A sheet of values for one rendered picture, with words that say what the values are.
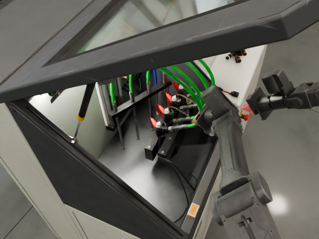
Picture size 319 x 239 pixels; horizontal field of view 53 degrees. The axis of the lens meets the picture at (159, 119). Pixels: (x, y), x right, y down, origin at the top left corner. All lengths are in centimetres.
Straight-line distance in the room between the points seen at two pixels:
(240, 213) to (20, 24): 94
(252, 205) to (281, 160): 204
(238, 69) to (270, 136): 112
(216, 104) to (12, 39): 68
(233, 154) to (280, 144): 200
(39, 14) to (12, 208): 165
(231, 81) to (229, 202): 112
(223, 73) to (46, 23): 92
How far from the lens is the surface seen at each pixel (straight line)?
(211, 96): 97
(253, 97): 115
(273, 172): 256
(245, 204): 61
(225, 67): 175
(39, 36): 114
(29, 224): 247
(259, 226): 60
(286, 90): 107
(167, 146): 138
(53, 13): 124
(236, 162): 71
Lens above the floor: 210
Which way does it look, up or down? 49 degrees down
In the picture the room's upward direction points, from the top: 3 degrees counter-clockwise
